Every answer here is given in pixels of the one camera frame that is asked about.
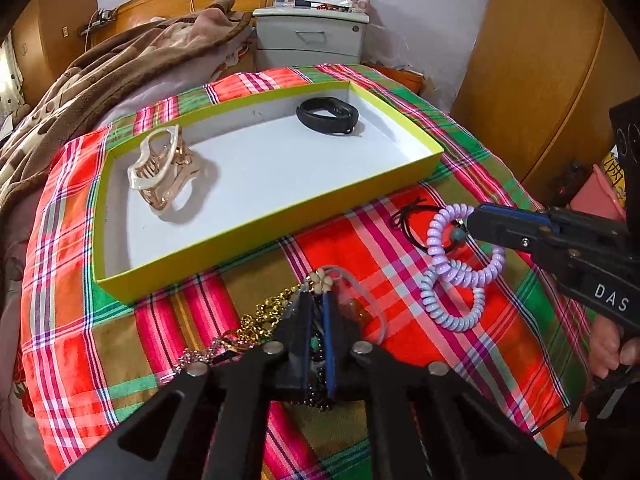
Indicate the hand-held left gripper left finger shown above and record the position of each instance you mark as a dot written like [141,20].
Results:
[303,355]

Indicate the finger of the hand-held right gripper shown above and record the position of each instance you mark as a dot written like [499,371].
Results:
[500,232]
[520,214]

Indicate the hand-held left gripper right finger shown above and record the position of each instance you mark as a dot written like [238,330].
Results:
[327,340]

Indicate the rhinestone hair ornament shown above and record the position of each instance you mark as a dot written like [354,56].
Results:
[210,355]

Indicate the yellow-green shallow cardboard box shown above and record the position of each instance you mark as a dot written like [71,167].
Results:
[260,170]

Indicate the person's right hand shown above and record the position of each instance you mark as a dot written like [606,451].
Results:
[607,350]

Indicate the dark bag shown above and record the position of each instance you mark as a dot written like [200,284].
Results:
[570,185]

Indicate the pink container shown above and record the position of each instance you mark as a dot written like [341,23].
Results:
[595,190]

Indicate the red green plaid tablecloth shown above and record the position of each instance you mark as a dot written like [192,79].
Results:
[475,350]

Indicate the wooden wardrobe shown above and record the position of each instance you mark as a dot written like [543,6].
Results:
[540,60]

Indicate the orange box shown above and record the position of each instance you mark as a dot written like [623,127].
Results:
[400,77]

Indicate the black wristband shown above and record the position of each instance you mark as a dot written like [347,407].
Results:
[325,125]

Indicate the beige hair claw clip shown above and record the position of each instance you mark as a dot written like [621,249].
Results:
[145,167]

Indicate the white nightstand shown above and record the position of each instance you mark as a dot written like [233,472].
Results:
[310,50]

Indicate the brown patterned blanket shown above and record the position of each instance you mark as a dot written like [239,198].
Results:
[100,75]

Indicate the power strip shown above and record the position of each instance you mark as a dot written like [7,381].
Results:
[102,17]

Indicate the pale floral curtain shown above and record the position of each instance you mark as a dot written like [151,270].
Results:
[10,80]

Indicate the wooden door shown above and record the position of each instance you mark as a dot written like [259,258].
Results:
[55,20]

